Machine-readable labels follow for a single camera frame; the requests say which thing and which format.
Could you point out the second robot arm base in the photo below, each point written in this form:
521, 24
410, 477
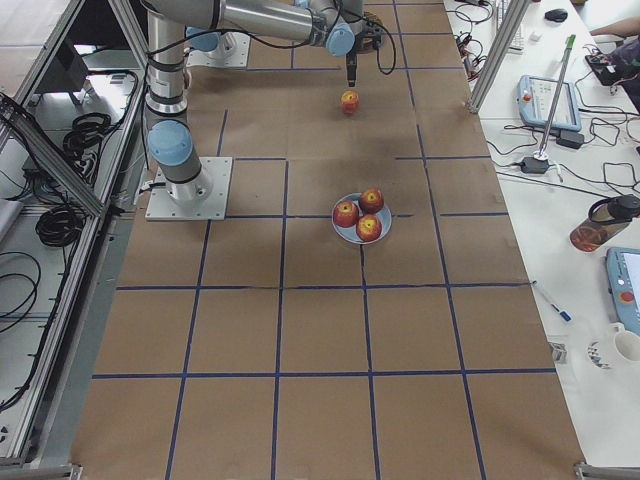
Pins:
217, 50

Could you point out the black power adapter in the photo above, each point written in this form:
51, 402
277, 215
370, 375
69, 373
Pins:
531, 165

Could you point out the white mug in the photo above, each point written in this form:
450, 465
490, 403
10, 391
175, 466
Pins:
618, 349

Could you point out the metal rod green tip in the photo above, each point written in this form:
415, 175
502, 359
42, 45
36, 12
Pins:
540, 154

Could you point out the blue teach pendant tablet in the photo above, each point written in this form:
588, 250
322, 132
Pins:
535, 98

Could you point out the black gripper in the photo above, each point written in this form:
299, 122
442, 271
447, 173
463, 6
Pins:
351, 64

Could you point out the blue white pen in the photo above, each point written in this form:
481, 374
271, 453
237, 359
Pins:
561, 312

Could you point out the red apple on plate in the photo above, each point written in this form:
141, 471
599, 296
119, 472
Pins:
368, 228
371, 201
345, 214

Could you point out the yellow-red apple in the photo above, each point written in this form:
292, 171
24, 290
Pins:
350, 102

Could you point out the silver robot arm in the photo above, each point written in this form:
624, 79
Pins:
340, 27

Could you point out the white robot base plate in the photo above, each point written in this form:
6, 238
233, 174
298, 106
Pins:
204, 198

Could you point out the black computer mouse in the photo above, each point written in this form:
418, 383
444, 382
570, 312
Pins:
558, 15

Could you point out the brown water bottle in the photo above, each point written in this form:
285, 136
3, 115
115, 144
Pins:
606, 218

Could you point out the light blue plate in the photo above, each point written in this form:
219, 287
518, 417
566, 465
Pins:
355, 225

